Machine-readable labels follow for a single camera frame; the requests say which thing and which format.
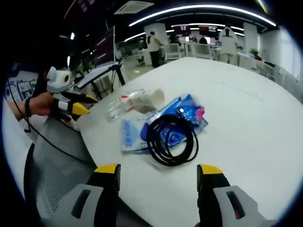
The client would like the pink wrapper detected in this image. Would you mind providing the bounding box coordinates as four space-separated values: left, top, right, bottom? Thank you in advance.
195 105 206 121

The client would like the dark partition screen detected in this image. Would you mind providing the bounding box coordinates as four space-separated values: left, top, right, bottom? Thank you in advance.
94 26 117 66

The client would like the white office desk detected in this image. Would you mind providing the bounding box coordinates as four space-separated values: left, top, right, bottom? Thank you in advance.
237 52 286 79

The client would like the clear plastic bottle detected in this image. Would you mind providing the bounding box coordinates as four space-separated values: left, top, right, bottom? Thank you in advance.
107 88 146 122

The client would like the blue snack packet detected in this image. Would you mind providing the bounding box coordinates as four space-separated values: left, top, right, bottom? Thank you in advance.
140 93 209 148

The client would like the tilted white board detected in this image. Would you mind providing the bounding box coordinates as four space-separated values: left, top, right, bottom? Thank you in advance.
72 63 119 90

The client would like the white round table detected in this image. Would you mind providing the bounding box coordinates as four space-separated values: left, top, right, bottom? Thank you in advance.
75 56 303 227

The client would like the black wrist strap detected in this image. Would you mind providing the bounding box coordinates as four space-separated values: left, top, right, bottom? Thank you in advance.
24 96 33 118

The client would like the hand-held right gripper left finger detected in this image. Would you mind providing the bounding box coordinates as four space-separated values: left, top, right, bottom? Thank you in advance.
55 163 122 227

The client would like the curved ceiling light strip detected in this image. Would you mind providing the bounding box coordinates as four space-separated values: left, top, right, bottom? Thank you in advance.
128 4 278 27

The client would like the ceiling air vent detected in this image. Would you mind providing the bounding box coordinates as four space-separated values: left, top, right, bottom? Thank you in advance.
113 0 155 16

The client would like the person's left hand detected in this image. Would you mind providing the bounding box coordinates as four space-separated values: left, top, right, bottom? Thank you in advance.
29 91 61 117

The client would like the black tripod stand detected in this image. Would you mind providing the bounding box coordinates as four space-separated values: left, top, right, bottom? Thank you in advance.
109 63 126 92

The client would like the white paper cup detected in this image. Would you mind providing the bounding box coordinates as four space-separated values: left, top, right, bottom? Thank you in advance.
133 88 165 114

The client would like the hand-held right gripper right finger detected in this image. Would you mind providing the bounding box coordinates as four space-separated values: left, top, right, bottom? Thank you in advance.
196 163 277 227

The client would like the white and blue plastic packet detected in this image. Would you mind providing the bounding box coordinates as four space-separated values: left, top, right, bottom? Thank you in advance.
120 110 157 154

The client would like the grey mesh office chair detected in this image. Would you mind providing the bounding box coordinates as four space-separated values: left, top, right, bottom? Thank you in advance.
23 115 101 219

